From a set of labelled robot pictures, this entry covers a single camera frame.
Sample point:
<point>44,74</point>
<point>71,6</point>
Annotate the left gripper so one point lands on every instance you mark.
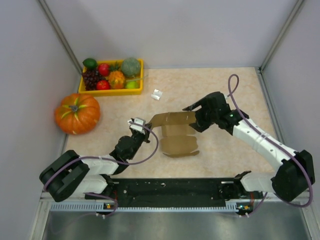
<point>146,135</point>

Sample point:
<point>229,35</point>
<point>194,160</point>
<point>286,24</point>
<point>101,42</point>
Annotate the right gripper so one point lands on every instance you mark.
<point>200,125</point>

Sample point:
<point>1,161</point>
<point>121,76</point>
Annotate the brown cardboard box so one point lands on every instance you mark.
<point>178,137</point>

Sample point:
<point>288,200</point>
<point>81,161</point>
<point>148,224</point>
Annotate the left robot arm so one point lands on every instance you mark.
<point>73,175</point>

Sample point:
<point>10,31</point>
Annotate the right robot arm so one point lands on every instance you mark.
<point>293,171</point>

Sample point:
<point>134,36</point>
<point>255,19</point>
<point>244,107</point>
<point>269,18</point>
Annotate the small white plastic bag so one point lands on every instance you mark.
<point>156,95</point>

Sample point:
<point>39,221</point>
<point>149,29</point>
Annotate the light green apple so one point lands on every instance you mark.
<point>131,85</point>

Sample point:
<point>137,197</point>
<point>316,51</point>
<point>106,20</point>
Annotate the small orange pineapple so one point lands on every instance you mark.
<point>116,78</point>

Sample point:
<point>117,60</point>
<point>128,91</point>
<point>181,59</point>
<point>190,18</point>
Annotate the red apple front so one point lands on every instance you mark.
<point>103,85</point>

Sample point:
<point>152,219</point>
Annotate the red apple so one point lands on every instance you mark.
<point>104,69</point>
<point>103,85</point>

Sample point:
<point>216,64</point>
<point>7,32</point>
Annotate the green round melon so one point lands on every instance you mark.
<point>130,67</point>

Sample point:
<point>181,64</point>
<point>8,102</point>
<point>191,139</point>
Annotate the orange plastic pumpkin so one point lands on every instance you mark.
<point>77,114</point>

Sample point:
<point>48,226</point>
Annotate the red apple back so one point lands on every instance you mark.
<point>104,69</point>

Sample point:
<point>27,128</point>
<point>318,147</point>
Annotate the yellow plastic tray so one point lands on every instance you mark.
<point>115,92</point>

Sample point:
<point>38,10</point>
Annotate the dark purple grapes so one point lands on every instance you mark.
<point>91,79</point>

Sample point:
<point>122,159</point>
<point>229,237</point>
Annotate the green lime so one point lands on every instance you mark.
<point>90,63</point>

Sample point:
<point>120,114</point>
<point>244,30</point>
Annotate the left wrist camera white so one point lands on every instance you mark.
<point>137,124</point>

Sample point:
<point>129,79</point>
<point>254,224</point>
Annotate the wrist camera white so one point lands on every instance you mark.
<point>137,124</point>
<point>226,97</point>

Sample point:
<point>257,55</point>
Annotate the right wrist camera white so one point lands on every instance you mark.
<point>226,97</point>

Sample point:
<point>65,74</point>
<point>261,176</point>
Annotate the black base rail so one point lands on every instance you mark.
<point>176,192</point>

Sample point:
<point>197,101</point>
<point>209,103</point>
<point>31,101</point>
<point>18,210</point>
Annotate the right aluminium frame post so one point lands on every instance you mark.
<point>293,15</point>

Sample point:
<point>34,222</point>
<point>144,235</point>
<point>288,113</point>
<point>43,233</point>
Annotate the aluminium frame post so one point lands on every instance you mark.
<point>59,34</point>
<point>293,15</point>

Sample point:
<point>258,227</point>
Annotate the left aluminium frame post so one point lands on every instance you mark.
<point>59,34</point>

